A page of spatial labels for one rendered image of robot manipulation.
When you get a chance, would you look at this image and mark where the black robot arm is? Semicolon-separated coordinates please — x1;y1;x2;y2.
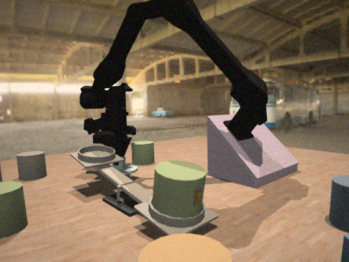
80;0;268;141

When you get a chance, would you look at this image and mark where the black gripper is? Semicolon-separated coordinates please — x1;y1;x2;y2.
93;108;136;157

